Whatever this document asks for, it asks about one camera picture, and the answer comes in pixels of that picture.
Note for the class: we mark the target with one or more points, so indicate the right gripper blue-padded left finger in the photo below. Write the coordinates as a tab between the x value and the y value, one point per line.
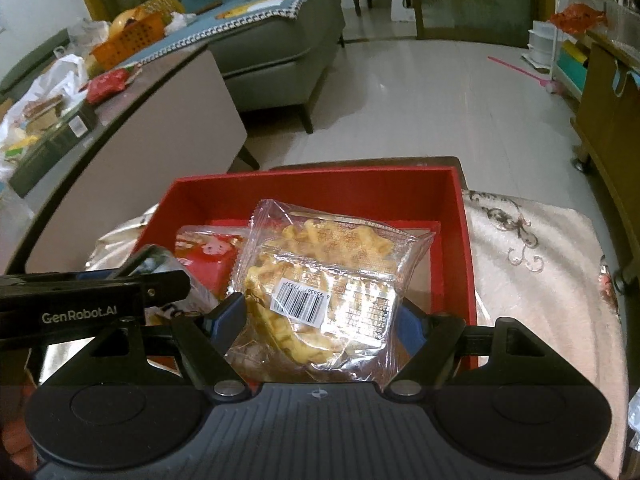
203	342

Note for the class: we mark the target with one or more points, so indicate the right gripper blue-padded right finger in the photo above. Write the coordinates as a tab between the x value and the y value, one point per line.
431	341

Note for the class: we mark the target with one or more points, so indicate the red blue cartoon snack bag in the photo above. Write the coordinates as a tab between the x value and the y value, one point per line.
209	254

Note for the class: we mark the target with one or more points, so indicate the clear waffle cookie packet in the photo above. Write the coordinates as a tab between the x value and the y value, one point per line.
322	293

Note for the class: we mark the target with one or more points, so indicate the Kaprons wafer packet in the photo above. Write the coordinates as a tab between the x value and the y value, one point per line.
177	291

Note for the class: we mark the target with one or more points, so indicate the floral silver tablecloth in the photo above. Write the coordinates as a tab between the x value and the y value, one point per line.
539	264

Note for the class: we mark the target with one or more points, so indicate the red cardboard box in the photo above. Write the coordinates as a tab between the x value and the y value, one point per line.
407	198

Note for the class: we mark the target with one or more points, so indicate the dark green long box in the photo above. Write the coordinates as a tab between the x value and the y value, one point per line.
56	142

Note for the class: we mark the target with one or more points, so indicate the grey curved counter table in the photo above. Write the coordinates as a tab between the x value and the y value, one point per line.
176	119

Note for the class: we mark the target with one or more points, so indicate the white plastic shopping bag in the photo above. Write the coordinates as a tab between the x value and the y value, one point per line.
60	88

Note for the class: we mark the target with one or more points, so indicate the red packet on counter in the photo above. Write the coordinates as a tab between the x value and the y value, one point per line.
103	87

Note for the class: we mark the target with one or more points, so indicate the grey green sofa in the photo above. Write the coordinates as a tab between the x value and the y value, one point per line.
279	63

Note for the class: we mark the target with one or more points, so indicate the brown wooden cabinet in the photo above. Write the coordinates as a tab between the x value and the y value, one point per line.
607	123

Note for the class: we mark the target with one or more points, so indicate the orange plastic basket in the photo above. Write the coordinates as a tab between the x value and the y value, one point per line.
131	40

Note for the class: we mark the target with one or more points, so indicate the blue sofa cover cloth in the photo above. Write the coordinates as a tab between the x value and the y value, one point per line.
231	16

